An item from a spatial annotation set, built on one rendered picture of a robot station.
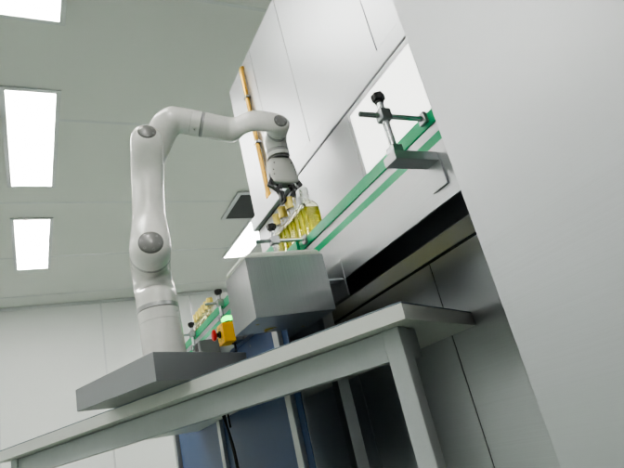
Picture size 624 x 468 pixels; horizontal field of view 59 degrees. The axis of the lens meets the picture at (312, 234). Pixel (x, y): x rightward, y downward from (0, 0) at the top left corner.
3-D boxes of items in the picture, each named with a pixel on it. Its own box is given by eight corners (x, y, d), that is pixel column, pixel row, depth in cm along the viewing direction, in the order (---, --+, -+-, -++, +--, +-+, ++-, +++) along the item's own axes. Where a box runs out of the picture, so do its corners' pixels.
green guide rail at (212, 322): (282, 265, 167) (277, 241, 170) (279, 266, 166) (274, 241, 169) (168, 380, 309) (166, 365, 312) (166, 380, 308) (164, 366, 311)
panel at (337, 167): (472, 127, 133) (430, 19, 145) (462, 126, 131) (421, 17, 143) (317, 265, 206) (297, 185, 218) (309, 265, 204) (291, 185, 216)
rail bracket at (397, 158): (456, 182, 111) (423, 91, 119) (388, 181, 103) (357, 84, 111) (442, 193, 115) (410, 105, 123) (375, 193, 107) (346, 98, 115)
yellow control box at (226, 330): (243, 340, 190) (240, 319, 193) (223, 343, 187) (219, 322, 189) (238, 345, 196) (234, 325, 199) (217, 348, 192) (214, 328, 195)
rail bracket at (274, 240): (313, 258, 167) (304, 221, 171) (262, 261, 159) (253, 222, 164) (308, 262, 169) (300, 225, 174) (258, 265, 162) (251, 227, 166)
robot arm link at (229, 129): (204, 94, 186) (292, 111, 192) (201, 121, 200) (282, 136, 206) (201, 115, 182) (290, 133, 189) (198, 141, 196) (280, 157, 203)
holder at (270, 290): (354, 306, 144) (339, 252, 149) (256, 318, 131) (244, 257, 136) (325, 325, 158) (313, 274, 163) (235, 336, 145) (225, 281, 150)
